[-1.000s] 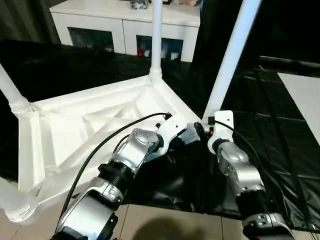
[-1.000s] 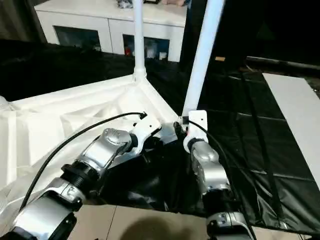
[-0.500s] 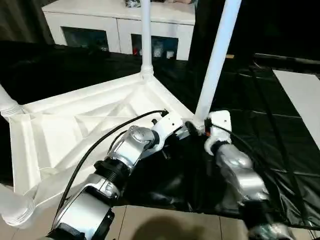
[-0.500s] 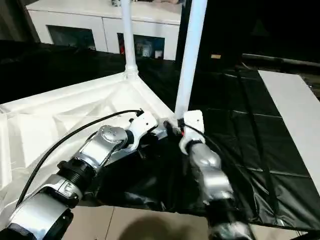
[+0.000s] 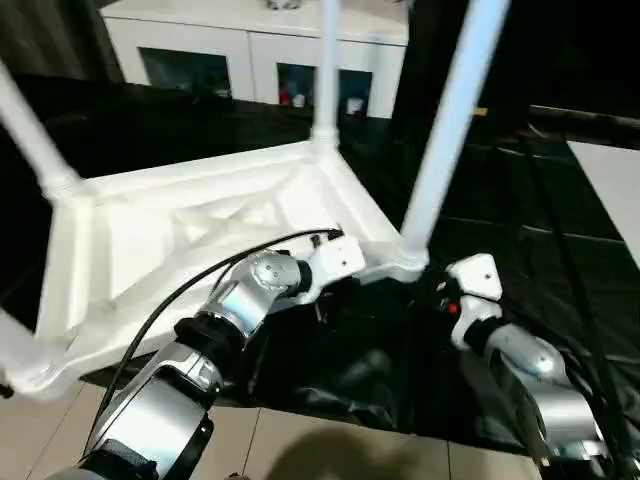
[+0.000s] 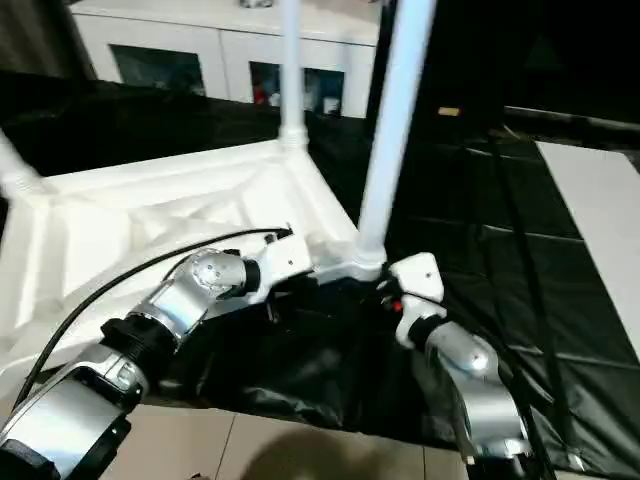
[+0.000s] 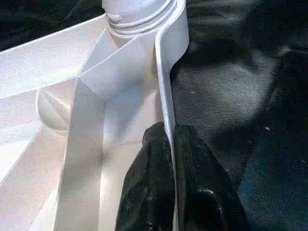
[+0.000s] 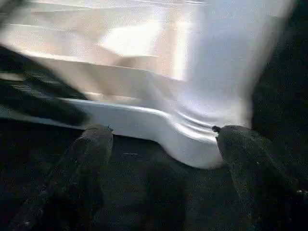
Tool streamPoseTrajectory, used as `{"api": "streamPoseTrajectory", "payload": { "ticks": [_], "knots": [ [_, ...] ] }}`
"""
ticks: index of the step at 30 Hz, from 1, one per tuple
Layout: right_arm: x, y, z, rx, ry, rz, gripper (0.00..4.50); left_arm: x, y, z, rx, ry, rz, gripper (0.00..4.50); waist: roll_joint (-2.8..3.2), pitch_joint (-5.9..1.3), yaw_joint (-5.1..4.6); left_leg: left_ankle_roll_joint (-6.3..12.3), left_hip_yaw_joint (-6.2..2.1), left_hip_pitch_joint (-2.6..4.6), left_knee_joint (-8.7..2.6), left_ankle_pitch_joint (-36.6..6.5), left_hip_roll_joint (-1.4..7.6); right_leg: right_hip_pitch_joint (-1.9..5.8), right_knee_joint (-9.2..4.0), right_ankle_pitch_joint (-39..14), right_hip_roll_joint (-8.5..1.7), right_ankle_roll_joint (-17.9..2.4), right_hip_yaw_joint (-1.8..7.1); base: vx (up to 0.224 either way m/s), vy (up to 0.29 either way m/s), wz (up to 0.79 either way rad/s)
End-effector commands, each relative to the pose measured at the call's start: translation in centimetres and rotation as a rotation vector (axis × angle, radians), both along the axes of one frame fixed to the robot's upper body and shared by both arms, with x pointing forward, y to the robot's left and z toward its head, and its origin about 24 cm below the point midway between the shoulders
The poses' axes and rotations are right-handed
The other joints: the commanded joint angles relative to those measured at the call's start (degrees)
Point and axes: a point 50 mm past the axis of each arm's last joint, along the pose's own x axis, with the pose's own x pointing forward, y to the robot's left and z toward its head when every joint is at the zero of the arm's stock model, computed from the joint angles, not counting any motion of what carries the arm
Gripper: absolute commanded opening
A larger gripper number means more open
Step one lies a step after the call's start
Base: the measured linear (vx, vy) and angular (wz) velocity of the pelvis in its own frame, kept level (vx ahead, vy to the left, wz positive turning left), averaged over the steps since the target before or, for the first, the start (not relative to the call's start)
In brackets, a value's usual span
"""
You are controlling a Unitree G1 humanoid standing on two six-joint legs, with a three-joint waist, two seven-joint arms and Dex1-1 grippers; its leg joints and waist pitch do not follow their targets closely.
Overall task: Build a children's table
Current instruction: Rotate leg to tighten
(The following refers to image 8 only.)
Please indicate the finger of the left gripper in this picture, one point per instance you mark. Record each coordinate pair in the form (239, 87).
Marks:
(43, 108)
(33, 67)

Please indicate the white plastic table leg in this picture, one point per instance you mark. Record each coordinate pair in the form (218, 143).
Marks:
(236, 57)

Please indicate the white plastic table top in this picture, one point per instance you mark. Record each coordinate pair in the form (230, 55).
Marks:
(120, 82)

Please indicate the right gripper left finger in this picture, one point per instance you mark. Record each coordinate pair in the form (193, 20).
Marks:
(77, 183)

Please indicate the black mat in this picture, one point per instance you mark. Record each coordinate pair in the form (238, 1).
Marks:
(144, 192)

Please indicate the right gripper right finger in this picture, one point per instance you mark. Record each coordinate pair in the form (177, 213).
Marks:
(269, 187)

